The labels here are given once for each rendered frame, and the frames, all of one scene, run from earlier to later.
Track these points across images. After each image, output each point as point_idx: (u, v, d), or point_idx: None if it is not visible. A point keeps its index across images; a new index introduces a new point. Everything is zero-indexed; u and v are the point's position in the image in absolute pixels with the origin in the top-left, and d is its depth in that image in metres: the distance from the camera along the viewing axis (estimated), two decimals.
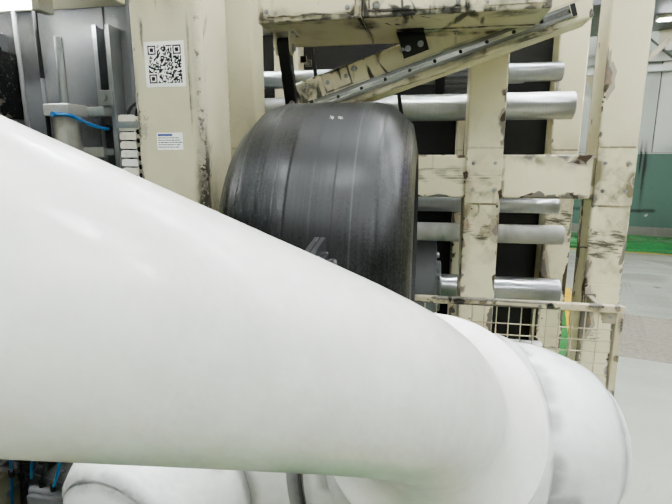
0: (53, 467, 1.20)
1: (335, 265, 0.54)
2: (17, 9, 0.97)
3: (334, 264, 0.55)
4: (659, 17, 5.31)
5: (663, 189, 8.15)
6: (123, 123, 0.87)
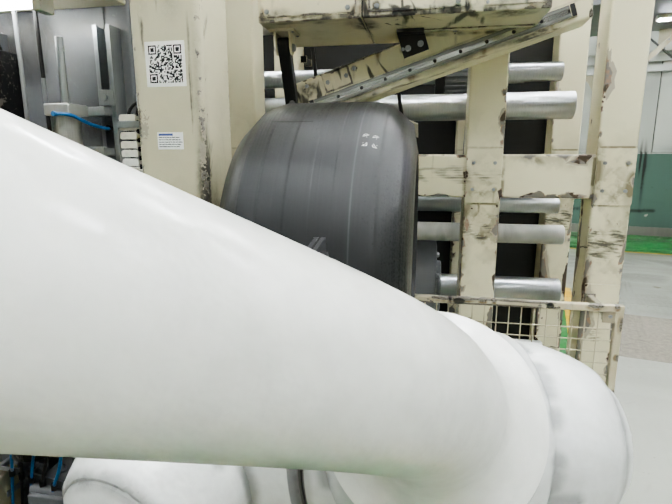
0: (54, 466, 1.20)
1: None
2: (18, 9, 0.97)
3: None
4: (659, 17, 5.31)
5: (663, 189, 8.15)
6: (124, 123, 0.87)
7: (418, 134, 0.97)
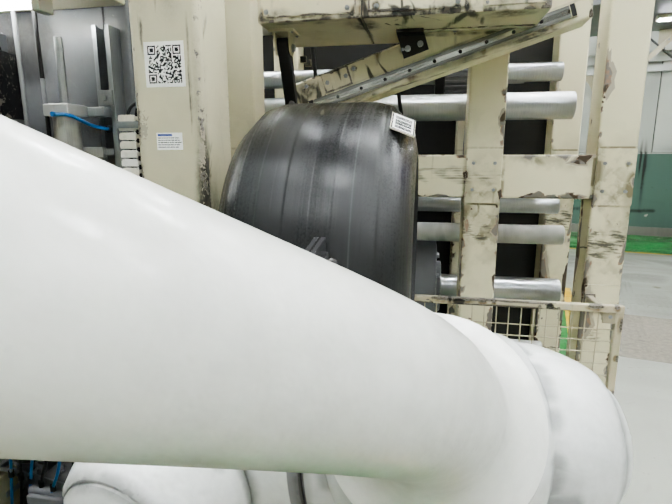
0: (53, 467, 1.20)
1: None
2: (17, 9, 0.97)
3: (334, 263, 0.55)
4: (659, 17, 5.31)
5: (663, 189, 8.15)
6: (123, 123, 0.87)
7: (415, 123, 0.76)
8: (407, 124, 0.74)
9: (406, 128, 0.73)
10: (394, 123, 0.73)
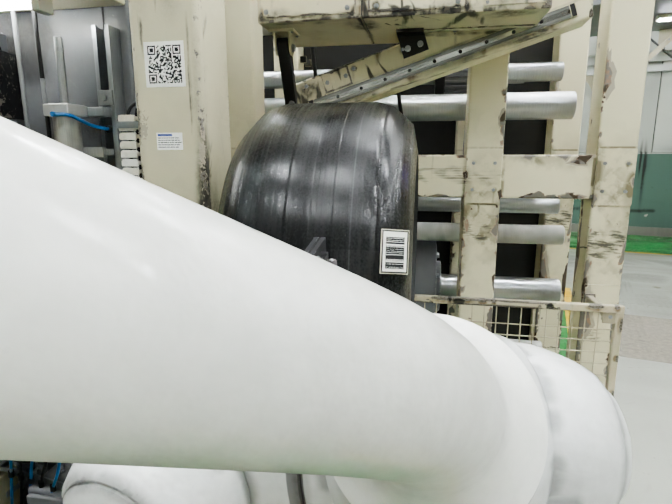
0: (53, 467, 1.20)
1: (335, 266, 0.54)
2: (17, 9, 0.97)
3: (334, 264, 0.55)
4: (659, 17, 5.31)
5: (663, 189, 8.15)
6: (123, 123, 0.87)
7: (409, 239, 0.65)
8: (399, 249, 0.64)
9: (398, 261, 0.64)
10: (384, 260, 0.64)
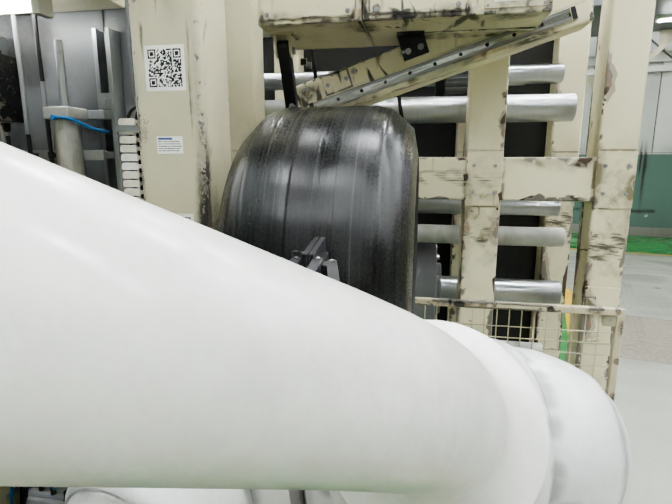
0: None
1: (335, 266, 0.54)
2: (17, 12, 0.97)
3: (334, 264, 0.55)
4: (659, 18, 5.31)
5: (663, 189, 8.15)
6: (123, 127, 0.87)
7: None
8: None
9: None
10: None
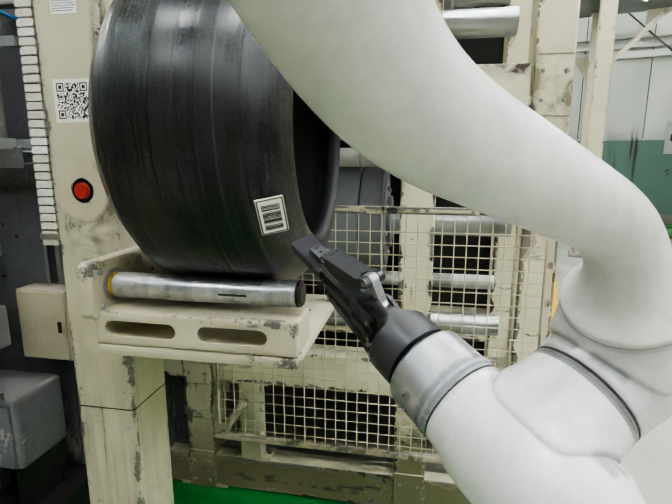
0: None
1: (330, 263, 0.54)
2: None
3: (327, 262, 0.54)
4: None
5: (654, 175, 8.12)
6: None
7: (283, 202, 0.67)
8: (276, 213, 0.67)
9: (277, 222, 0.68)
10: (264, 225, 0.68)
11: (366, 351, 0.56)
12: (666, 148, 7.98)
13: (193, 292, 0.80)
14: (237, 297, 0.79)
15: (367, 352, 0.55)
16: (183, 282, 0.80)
